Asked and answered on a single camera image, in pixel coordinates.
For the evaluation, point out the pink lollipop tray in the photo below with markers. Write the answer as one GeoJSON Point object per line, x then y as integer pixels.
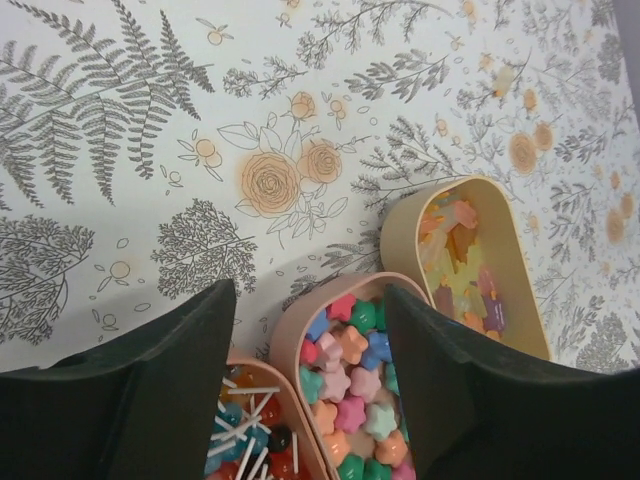
{"type": "Point", "coordinates": [260, 430]}

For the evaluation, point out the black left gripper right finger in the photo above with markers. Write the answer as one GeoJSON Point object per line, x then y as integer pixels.
{"type": "Point", "coordinates": [478, 409]}

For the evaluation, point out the floral patterned table mat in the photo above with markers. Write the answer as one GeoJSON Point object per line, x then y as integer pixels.
{"type": "Point", "coordinates": [151, 148]}

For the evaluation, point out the beige gummy candy tray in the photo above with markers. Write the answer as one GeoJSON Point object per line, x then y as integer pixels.
{"type": "Point", "coordinates": [459, 243]}

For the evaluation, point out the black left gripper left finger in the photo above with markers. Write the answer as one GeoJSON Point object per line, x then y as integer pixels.
{"type": "Point", "coordinates": [141, 406]}

